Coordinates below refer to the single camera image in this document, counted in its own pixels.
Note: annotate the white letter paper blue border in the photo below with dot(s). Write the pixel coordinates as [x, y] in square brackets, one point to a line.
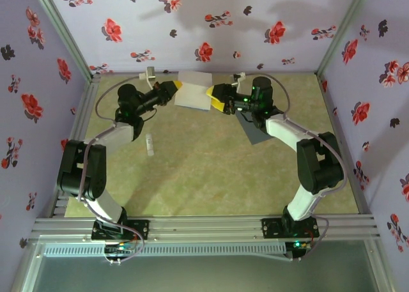
[191, 97]

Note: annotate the grey-blue paper envelope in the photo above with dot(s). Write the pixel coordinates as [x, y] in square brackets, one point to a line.
[254, 135]

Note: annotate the white glue stick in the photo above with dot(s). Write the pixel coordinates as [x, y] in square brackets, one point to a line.
[149, 144]

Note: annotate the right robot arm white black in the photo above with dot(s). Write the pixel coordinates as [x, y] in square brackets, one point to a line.
[319, 167]

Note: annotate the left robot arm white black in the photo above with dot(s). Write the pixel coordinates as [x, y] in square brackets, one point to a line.
[83, 170]

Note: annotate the small circuit board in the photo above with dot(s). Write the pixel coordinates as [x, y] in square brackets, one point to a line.
[300, 244]
[119, 248]

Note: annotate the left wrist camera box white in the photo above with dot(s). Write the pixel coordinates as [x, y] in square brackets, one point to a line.
[151, 73]

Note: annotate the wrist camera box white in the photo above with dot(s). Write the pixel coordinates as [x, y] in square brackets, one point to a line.
[238, 79]
[151, 73]

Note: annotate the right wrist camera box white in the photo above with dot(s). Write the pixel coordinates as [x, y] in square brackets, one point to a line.
[238, 79]

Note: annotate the thin aluminium wall rail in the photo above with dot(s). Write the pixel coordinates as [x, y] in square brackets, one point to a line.
[297, 73]

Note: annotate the aluminium side rail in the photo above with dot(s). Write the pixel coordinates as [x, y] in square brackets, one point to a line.
[83, 113]
[332, 113]

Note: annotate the aluminium corner post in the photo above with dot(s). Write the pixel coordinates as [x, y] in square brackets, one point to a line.
[344, 30]
[64, 30]

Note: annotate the long aluminium base rail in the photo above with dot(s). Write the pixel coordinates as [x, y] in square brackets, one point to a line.
[204, 228]

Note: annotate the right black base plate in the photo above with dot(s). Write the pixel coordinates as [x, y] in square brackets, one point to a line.
[271, 229]

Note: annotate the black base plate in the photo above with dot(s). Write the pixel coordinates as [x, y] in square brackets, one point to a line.
[271, 229]
[140, 229]

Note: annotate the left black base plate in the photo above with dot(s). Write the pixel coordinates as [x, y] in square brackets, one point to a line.
[140, 229]

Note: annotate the aluminium frame leg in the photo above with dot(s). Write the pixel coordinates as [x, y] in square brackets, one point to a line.
[27, 266]
[379, 266]

